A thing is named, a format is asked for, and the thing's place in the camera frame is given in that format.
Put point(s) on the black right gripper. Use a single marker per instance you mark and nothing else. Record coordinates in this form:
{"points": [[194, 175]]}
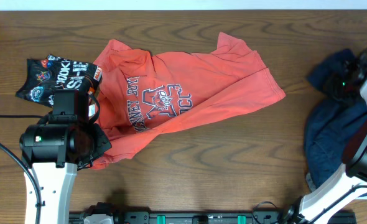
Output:
{"points": [[333, 78]]}

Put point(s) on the navy blue garment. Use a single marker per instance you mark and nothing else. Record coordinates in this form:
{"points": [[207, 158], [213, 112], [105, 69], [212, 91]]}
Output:
{"points": [[335, 133]]}

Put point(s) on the orange t-shirt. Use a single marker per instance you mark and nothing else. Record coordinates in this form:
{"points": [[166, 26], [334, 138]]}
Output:
{"points": [[143, 95]]}

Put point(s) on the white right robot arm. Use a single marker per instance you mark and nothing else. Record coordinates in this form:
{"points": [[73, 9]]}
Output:
{"points": [[327, 203]]}

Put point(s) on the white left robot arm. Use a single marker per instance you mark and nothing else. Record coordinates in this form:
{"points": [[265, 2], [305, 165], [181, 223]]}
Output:
{"points": [[54, 149]]}

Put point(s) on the black printed folded shirt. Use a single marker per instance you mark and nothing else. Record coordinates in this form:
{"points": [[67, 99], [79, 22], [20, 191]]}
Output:
{"points": [[53, 73]]}

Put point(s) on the grey cloth under garment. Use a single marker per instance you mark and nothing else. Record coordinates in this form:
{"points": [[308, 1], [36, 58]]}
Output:
{"points": [[310, 182]]}

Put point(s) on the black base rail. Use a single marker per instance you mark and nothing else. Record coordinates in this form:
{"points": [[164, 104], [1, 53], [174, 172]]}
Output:
{"points": [[108, 213]]}

